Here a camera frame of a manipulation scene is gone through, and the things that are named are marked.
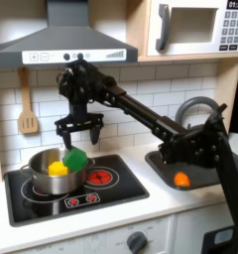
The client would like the green block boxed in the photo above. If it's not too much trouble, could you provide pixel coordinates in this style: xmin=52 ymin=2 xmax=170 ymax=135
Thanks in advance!
xmin=61 ymin=146 xmax=89 ymax=173

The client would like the dark grey sink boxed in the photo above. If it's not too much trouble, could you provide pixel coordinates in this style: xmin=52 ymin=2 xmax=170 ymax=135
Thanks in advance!
xmin=144 ymin=145 xmax=238 ymax=191

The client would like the white wooden toy kitchen unit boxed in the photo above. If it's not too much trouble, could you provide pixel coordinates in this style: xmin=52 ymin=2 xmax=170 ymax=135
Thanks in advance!
xmin=0 ymin=0 xmax=238 ymax=254

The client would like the black stove top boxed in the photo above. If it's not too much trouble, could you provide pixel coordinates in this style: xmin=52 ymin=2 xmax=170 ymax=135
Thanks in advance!
xmin=3 ymin=154 xmax=151 ymax=228

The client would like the white toy microwave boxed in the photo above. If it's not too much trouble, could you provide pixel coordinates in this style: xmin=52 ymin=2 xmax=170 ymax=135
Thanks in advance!
xmin=146 ymin=0 xmax=238 ymax=58

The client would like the grey oven knob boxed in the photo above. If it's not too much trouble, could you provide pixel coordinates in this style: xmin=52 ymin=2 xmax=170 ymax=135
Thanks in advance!
xmin=126 ymin=230 xmax=149 ymax=254

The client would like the grey range hood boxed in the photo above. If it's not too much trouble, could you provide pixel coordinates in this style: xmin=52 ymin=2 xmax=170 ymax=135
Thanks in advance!
xmin=0 ymin=0 xmax=139 ymax=69

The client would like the wooden slotted spatula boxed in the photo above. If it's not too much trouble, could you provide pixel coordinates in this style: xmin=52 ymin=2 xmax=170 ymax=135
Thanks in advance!
xmin=17 ymin=67 xmax=41 ymax=135

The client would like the steel pot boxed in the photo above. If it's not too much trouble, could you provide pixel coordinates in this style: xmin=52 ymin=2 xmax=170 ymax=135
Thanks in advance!
xmin=19 ymin=147 xmax=96 ymax=195

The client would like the yellow block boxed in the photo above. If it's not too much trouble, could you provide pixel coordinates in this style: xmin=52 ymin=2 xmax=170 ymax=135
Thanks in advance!
xmin=48 ymin=160 xmax=70 ymax=177

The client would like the orange toy carrot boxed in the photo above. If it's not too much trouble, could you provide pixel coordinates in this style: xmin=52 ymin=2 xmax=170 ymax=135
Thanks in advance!
xmin=173 ymin=171 xmax=191 ymax=189

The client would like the dark grey tap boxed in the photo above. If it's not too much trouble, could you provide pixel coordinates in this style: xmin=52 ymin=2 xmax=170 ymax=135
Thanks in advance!
xmin=174 ymin=95 xmax=222 ymax=129

